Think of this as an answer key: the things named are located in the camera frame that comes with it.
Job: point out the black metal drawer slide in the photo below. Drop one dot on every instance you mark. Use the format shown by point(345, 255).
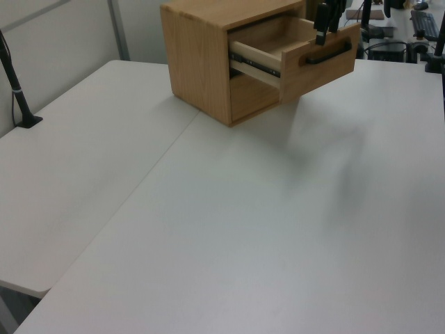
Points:
point(255, 64)

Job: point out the black camera stand pole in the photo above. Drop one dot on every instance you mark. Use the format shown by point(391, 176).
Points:
point(15, 90)

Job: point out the black keyboard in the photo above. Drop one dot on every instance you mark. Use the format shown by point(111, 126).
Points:
point(425, 24)

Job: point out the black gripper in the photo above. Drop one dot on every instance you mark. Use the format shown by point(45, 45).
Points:
point(342, 2)

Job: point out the black computer mouse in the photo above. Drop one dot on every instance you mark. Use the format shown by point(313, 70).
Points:
point(422, 6)

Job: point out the wooden cabinet box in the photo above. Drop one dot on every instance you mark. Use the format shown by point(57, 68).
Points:
point(194, 59)

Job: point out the grey partition frame post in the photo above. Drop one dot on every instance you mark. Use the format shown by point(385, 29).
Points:
point(119, 29)

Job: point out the black monitor stand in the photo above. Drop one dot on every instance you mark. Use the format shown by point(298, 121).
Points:
point(369, 24)

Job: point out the black computer box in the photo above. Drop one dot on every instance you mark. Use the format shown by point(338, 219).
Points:
point(387, 51)

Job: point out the wooden drawer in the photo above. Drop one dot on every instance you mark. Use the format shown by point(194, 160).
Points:
point(323, 74)

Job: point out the black clamp stand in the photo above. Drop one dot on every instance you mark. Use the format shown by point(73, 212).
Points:
point(438, 41)

